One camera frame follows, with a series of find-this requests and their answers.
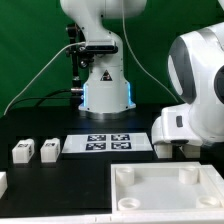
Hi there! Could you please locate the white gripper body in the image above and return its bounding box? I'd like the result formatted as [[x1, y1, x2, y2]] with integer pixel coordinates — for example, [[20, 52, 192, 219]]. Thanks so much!
[[151, 104, 203, 146]]

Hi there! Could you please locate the white square table top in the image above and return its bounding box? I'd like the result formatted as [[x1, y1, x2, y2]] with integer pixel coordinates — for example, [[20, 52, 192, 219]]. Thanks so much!
[[111, 162, 224, 213]]

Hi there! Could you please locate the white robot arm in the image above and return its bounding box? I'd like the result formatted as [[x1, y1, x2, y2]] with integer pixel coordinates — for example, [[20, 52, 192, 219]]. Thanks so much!
[[60, 0, 224, 146]]

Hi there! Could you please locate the white tag sheet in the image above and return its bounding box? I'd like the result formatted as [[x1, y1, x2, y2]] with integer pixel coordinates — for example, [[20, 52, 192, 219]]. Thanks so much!
[[62, 133, 152, 154]]

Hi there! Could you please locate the white left obstacle block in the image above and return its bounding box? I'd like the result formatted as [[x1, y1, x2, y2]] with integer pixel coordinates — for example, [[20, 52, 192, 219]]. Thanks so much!
[[0, 172, 8, 199]]

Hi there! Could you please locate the white front rail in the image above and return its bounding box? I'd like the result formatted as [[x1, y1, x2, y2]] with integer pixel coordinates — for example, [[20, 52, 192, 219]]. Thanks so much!
[[0, 211, 224, 224]]

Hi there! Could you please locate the white cable right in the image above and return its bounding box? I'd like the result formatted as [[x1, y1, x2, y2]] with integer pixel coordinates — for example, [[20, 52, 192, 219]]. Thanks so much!
[[120, 0, 180, 104]]

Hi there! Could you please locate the white cable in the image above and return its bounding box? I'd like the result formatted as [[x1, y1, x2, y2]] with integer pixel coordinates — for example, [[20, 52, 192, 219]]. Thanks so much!
[[120, 0, 180, 104], [3, 41, 87, 116]]

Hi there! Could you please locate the black camera stand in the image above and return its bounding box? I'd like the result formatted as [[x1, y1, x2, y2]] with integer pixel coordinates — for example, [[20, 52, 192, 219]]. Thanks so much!
[[66, 23, 85, 107]]

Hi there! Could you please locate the black cable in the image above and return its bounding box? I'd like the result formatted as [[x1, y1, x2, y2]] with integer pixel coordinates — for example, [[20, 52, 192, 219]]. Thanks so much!
[[6, 87, 84, 111]]

